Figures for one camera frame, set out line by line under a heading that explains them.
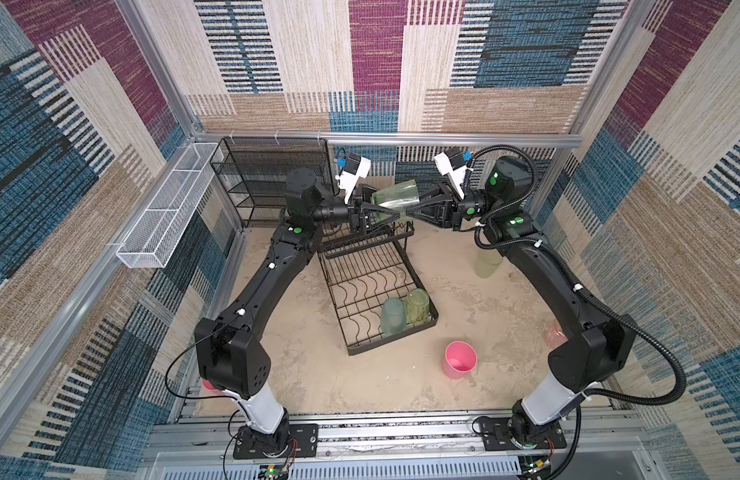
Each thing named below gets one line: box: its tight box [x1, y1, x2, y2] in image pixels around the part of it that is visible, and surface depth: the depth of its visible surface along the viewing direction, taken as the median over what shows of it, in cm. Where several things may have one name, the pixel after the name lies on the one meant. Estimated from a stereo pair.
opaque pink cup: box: [443, 340, 478, 380], surface depth 85 cm
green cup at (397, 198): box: [371, 179, 420, 221], surface depth 60 cm
